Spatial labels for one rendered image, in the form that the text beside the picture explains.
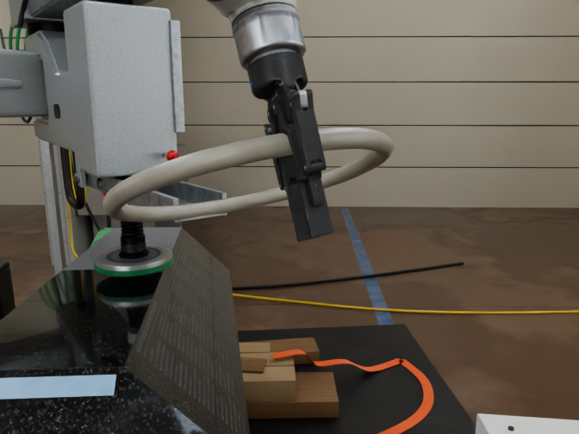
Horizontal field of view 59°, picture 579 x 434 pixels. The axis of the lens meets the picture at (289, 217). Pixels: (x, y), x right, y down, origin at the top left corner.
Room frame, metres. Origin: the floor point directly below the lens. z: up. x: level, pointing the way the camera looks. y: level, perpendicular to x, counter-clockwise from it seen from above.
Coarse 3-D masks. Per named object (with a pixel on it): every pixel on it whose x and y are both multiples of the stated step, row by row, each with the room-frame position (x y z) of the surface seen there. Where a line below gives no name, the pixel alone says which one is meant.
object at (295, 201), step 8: (288, 192) 0.66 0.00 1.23; (296, 192) 0.67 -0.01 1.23; (288, 200) 0.66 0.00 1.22; (296, 200) 0.66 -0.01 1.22; (296, 208) 0.66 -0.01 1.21; (296, 216) 0.65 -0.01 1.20; (304, 216) 0.66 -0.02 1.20; (296, 224) 0.65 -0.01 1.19; (304, 224) 0.65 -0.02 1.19; (296, 232) 0.65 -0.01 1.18; (304, 232) 0.65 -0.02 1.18
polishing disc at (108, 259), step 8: (112, 248) 1.47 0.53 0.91; (120, 248) 1.47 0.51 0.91; (152, 248) 1.47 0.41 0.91; (160, 248) 1.47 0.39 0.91; (168, 248) 1.47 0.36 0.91; (96, 256) 1.39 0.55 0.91; (104, 256) 1.39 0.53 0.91; (112, 256) 1.39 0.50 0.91; (152, 256) 1.39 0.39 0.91; (160, 256) 1.39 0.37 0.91; (168, 256) 1.39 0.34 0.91; (96, 264) 1.34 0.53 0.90; (104, 264) 1.32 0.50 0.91; (112, 264) 1.32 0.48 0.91; (120, 264) 1.32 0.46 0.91; (128, 264) 1.32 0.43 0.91; (136, 264) 1.32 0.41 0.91; (144, 264) 1.32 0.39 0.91; (152, 264) 1.33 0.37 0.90; (160, 264) 1.35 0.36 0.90
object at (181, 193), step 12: (96, 180) 1.41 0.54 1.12; (108, 180) 1.35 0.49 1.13; (120, 180) 1.28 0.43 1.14; (156, 192) 1.08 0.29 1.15; (168, 192) 1.30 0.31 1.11; (180, 192) 1.24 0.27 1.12; (192, 192) 1.18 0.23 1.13; (204, 192) 1.13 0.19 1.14; (216, 192) 1.08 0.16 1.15; (132, 204) 1.21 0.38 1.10; (144, 204) 1.14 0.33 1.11; (156, 204) 1.08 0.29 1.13; (168, 204) 1.02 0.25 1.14; (180, 204) 1.17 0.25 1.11; (204, 216) 1.04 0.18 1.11
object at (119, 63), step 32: (96, 32) 1.28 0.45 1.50; (128, 32) 1.32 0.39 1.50; (160, 32) 1.37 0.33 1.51; (96, 64) 1.27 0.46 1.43; (128, 64) 1.32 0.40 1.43; (160, 64) 1.37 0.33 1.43; (96, 96) 1.27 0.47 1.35; (128, 96) 1.32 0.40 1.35; (160, 96) 1.36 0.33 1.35; (96, 128) 1.27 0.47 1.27; (128, 128) 1.31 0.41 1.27; (160, 128) 1.36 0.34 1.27; (96, 160) 1.27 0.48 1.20; (128, 160) 1.31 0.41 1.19; (160, 160) 1.36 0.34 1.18
